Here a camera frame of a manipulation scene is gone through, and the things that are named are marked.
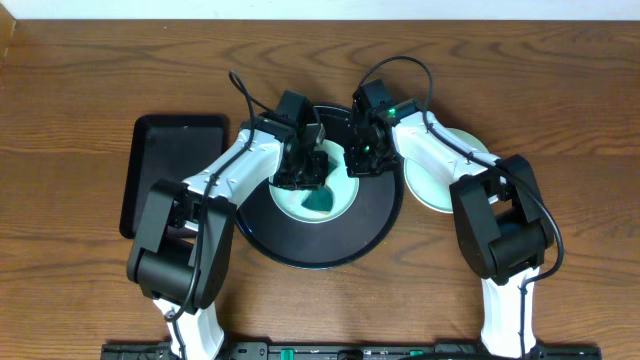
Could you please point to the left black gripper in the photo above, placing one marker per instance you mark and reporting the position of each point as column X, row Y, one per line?
column 301, row 176

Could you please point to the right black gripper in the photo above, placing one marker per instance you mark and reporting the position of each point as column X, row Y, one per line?
column 354, row 169

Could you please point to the green yellow sponge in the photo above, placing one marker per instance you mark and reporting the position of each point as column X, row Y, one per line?
column 318, row 200

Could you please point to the light blue plate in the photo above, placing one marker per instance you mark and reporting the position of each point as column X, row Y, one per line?
column 431, row 168
column 343, row 187

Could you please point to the yellow plate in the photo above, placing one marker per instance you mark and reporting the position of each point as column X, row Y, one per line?
column 426, row 188

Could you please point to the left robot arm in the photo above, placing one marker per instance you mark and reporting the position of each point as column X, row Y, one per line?
column 183, row 230

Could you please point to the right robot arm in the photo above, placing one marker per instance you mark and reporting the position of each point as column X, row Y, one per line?
column 502, row 225

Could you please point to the round black tray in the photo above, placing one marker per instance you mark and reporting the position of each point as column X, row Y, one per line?
column 339, row 241

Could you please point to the rectangular black tray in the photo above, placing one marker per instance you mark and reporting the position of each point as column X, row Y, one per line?
column 171, row 147

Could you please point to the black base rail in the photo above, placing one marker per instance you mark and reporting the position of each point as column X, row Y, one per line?
column 255, row 350

